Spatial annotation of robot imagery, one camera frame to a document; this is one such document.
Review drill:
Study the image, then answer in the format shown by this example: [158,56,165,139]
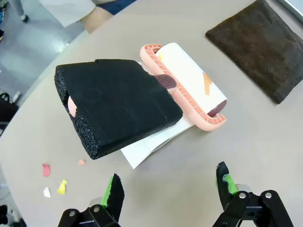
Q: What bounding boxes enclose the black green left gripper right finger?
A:
[212,162,294,227]

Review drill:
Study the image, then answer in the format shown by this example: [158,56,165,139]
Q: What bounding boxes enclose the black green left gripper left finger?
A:
[58,174,125,227]

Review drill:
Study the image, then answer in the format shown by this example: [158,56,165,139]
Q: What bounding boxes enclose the dark brown cloth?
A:
[205,0,303,105]

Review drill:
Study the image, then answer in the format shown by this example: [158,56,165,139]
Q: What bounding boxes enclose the person's right hand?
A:
[80,6,115,34]

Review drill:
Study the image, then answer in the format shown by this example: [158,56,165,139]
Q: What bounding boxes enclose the white folded roller stand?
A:
[120,61,228,170]

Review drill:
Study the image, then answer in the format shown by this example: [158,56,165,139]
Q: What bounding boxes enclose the yellow paper scrap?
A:
[56,179,68,195]

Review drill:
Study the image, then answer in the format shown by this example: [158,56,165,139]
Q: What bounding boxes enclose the pink paper scrap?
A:
[42,163,52,178]

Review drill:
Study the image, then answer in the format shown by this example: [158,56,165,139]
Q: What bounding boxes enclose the black fabric bag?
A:
[0,92,20,134]

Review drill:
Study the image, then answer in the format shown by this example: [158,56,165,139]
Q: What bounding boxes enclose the dark blue trousers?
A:
[96,0,138,16]

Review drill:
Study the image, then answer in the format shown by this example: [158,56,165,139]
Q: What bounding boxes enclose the grey stand leg with caster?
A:
[13,0,29,23]

